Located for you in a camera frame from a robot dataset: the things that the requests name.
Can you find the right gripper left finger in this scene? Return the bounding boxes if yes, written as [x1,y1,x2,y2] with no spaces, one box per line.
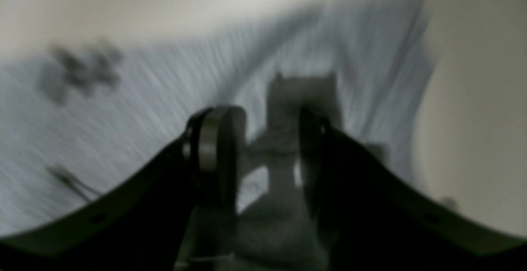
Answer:
[1,105,246,271]

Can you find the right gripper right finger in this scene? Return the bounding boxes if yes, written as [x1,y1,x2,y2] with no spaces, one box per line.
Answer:
[299,108,526,271]

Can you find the grey T-shirt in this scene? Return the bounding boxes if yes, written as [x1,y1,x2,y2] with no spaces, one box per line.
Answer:
[0,0,437,271]

